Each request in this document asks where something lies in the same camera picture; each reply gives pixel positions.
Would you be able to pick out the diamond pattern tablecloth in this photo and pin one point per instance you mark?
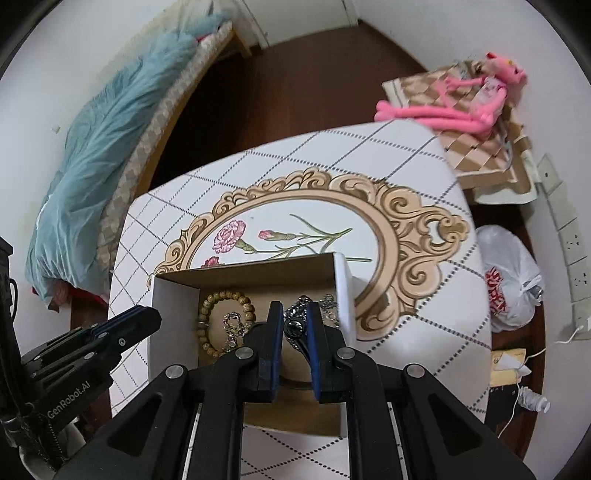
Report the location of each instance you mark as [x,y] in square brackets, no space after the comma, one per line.
[415,323]

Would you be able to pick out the light blue blanket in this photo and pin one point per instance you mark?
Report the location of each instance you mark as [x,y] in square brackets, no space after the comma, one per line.
[138,161]
[101,152]

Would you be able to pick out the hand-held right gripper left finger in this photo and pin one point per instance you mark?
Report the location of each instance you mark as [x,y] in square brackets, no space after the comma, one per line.
[276,350]

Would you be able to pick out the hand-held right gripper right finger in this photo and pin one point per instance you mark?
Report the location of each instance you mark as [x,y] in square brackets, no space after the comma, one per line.
[316,350]

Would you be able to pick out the black smart band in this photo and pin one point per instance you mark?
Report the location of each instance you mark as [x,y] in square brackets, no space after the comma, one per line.
[293,328]

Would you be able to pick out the white plastic bag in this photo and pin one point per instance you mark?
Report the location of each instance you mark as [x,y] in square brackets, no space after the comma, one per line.
[508,277]

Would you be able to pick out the small brown cardboard box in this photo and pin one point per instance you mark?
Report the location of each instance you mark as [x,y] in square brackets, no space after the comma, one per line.
[501,364]

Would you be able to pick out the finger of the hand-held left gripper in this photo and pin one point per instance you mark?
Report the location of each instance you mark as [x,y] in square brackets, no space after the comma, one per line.
[134,316]
[106,348]

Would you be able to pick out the white door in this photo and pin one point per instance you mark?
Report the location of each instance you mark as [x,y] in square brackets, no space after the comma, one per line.
[304,18]

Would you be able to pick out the pink plush toy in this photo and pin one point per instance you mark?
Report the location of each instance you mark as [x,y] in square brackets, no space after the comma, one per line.
[415,113]

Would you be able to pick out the white power strip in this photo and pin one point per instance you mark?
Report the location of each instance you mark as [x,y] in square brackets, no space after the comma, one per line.
[575,244]

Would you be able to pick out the brown checked cushion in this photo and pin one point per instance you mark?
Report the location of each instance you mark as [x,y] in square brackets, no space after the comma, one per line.
[475,157]

